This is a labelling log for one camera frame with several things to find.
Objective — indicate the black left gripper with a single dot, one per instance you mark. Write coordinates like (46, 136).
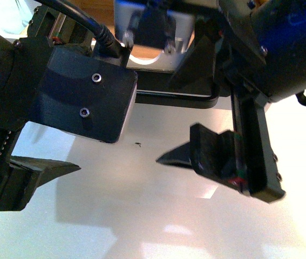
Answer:
(22, 64)

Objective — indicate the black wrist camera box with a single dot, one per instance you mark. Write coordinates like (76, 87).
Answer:
(84, 96)

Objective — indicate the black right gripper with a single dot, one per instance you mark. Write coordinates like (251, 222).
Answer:
(238, 58)

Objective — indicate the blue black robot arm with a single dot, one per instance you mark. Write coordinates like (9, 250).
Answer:
(279, 27)

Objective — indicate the black drawer handle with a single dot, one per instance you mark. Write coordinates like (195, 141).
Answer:
(159, 88)

